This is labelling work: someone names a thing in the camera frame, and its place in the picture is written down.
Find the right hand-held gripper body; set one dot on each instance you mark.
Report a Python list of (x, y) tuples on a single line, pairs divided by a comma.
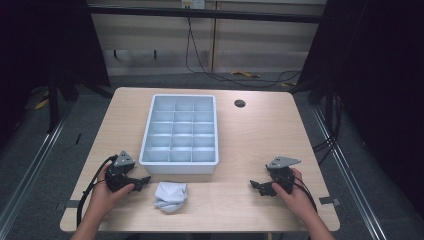
[(283, 175)]

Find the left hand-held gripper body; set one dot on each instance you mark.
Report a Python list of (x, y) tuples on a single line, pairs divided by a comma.
[(116, 175)]

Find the person's left hand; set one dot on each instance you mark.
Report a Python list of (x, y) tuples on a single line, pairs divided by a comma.
[(106, 196)]

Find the person's right hand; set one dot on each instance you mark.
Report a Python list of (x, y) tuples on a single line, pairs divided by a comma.
[(296, 203)]

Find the white rolled socks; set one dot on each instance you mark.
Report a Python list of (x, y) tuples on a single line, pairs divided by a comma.
[(170, 196)]

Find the grey tape piece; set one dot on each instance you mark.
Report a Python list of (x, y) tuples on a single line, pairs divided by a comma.
[(329, 201), (68, 203)]

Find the white divided storage box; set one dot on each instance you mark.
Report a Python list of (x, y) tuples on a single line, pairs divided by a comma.
[(181, 133)]

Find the dark round table grommet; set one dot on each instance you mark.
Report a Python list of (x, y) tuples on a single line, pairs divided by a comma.
[(240, 103)]

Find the black metal stand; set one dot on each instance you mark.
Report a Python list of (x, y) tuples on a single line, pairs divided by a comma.
[(55, 100)]

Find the yellow strip on floor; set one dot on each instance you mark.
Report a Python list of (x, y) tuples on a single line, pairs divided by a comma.
[(245, 73), (41, 104)]

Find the black curtain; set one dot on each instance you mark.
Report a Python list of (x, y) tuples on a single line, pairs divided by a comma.
[(43, 43), (376, 83)]

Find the black horizontal bar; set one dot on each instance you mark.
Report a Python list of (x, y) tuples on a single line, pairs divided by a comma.
[(206, 14)]

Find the metal floor rail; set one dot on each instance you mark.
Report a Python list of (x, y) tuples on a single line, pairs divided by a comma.
[(28, 170), (350, 176)]

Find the white wall socket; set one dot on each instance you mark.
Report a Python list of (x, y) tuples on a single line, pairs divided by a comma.
[(193, 3)]

